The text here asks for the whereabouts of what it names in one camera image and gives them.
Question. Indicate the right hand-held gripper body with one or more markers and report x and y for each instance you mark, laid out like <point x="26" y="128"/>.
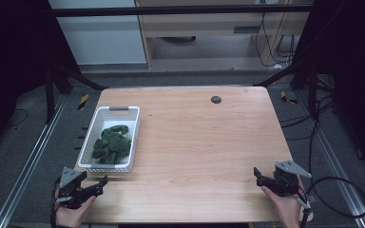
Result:
<point x="286" y="181"/>

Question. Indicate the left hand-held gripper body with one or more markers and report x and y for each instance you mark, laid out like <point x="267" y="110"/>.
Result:
<point x="70" y="186"/>

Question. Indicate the person's right hand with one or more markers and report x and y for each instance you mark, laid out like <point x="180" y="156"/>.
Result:
<point x="285" y="207"/>

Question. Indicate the person's left hand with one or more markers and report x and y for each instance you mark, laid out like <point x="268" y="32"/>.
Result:
<point x="71" y="214"/>

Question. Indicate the dark green leafy vegetable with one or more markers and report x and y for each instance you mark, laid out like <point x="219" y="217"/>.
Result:
<point x="112" y="144"/>

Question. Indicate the white plastic basket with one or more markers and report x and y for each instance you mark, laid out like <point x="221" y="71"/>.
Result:
<point x="109" y="139"/>

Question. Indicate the yellow black striped tape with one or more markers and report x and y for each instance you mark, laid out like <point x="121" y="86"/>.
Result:
<point x="83" y="102"/>
<point x="287" y="98"/>

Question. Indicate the grey round table grommet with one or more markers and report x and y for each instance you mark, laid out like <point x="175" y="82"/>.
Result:
<point x="216" y="99"/>

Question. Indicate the black metal stand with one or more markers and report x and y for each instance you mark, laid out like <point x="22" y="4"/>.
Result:
<point x="312" y="85"/>
<point x="49" y="91"/>

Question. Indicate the white cabinet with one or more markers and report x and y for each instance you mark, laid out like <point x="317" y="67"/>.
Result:
<point x="101" y="38"/>

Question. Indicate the light wooden desk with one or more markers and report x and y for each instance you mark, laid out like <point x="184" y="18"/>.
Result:
<point x="202" y="27"/>

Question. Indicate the aluminium floor rail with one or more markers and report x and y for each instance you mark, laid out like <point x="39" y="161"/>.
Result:
<point x="339" y="171"/>
<point x="28" y="161"/>

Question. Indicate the black horizontal frame bar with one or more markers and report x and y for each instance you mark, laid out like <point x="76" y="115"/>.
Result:
<point x="171" y="11"/>

